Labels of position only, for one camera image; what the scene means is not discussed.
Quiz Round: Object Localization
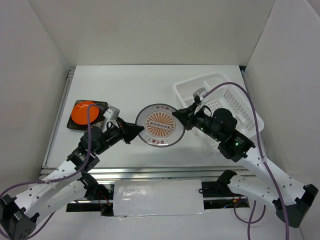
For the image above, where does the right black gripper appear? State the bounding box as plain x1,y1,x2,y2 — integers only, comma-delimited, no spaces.
172,101,221,142

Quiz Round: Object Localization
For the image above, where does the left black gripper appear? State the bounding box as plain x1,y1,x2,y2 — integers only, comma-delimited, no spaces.
95,116,145,156

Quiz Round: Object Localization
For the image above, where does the white sunburst pattern plate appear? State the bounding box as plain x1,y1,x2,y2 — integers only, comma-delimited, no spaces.
135,103,186,148

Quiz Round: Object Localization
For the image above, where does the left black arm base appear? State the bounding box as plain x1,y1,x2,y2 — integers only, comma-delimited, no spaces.
80,173,115,217

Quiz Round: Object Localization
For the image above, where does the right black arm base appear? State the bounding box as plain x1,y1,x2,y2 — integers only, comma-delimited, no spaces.
198,170,249,210

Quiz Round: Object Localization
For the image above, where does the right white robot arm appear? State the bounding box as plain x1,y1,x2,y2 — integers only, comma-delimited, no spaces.
172,106,319,228

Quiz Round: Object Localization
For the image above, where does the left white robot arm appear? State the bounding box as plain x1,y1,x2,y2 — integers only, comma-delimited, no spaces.
0,118,144,240

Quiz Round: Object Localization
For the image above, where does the orange round plate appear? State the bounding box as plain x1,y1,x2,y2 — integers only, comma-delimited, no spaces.
71,100,100,125

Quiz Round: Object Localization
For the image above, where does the white foil covered panel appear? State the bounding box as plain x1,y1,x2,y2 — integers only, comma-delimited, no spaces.
113,179,205,217

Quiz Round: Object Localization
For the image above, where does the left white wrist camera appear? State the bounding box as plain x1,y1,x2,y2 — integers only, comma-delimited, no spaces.
103,106,120,122

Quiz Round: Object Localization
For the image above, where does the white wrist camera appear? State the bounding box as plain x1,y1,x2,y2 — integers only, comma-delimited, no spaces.
192,87,211,113
103,106,120,122

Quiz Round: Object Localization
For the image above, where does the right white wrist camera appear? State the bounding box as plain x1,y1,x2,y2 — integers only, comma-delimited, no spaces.
192,87,211,113

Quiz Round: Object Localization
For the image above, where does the aluminium frame rail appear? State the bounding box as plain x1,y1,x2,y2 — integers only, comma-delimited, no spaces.
39,69,256,184

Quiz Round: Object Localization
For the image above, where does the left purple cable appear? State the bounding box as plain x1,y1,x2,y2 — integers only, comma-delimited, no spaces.
0,104,111,238

